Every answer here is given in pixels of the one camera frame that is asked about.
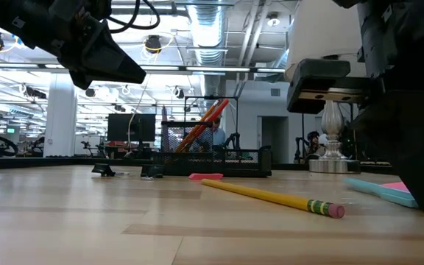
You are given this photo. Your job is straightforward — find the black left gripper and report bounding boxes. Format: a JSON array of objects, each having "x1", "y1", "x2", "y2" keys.
[{"x1": 0, "y1": 0, "x2": 147, "y2": 91}]

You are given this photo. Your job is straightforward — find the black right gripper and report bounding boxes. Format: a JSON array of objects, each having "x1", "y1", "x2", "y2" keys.
[{"x1": 287, "y1": 0, "x2": 424, "y2": 213}]

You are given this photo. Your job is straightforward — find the pink sticky note pad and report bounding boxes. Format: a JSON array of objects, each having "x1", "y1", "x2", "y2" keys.
[{"x1": 381, "y1": 181, "x2": 414, "y2": 195}]

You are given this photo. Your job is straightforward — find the teal pen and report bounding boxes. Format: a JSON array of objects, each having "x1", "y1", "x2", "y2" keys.
[{"x1": 344, "y1": 177, "x2": 419, "y2": 209}]

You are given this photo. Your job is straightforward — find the black binder clip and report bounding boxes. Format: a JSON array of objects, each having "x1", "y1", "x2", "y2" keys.
[
  {"x1": 140, "y1": 163, "x2": 165, "y2": 180},
  {"x1": 91, "y1": 163, "x2": 116, "y2": 177}
]

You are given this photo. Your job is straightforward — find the orange pencil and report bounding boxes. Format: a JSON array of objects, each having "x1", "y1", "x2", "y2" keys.
[{"x1": 174, "y1": 99, "x2": 221, "y2": 153}]

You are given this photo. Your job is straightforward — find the red handled scissors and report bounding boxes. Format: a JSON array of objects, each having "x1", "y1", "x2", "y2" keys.
[{"x1": 182, "y1": 98, "x2": 230, "y2": 152}]

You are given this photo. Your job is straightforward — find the yellow pencil pink eraser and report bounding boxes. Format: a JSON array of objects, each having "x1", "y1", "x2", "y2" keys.
[{"x1": 201, "y1": 178, "x2": 346, "y2": 219}]

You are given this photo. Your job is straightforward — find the black mesh desk organizer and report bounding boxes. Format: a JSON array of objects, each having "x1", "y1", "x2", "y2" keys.
[{"x1": 152, "y1": 120, "x2": 273, "y2": 178}]

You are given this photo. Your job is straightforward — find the black monitor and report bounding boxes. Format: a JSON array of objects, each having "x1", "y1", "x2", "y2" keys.
[{"x1": 107, "y1": 113, "x2": 157, "y2": 143}]

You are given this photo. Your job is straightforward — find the table lamp white shade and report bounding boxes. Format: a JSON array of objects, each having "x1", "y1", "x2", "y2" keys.
[{"x1": 283, "y1": 0, "x2": 367, "y2": 174}]

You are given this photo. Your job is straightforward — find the person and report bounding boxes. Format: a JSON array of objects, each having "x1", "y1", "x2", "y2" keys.
[{"x1": 211, "y1": 117, "x2": 227, "y2": 147}]

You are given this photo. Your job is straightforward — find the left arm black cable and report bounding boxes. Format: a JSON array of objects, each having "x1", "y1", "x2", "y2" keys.
[{"x1": 107, "y1": 0, "x2": 161, "y2": 31}]

